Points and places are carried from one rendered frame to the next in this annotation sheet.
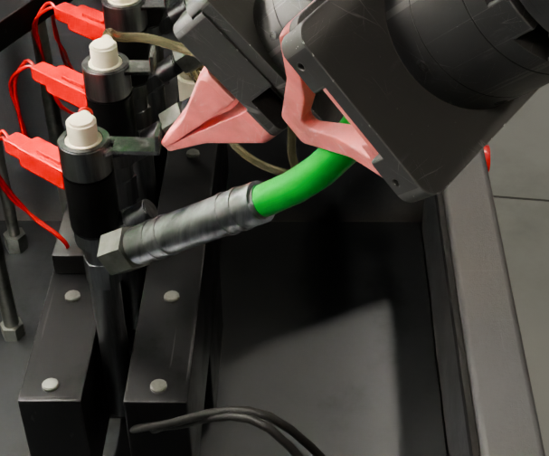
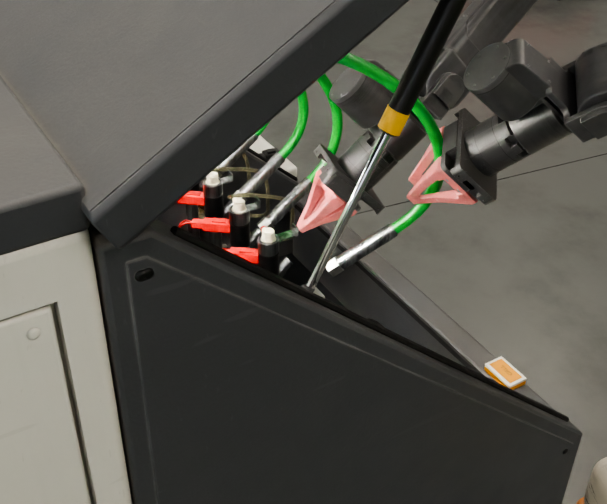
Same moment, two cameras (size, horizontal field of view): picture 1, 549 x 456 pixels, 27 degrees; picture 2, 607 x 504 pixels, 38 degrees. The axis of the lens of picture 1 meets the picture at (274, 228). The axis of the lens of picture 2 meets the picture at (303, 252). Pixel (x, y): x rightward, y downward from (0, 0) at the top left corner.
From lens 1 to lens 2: 0.72 m
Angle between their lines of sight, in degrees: 27
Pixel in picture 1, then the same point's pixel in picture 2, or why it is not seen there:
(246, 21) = (345, 173)
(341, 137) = (438, 196)
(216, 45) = (340, 184)
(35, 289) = not seen: hidden behind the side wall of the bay
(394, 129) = (483, 186)
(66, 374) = not seen: hidden behind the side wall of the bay
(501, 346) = (397, 278)
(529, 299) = not seen: hidden behind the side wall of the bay
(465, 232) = (349, 242)
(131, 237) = (342, 259)
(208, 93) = (334, 203)
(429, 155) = (490, 190)
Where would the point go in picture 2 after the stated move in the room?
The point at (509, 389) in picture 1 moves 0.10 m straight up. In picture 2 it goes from (412, 291) to (418, 237)
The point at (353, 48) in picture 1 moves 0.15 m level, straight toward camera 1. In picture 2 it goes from (469, 167) to (565, 239)
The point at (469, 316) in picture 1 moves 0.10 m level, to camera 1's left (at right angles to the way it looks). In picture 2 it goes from (378, 272) to (325, 294)
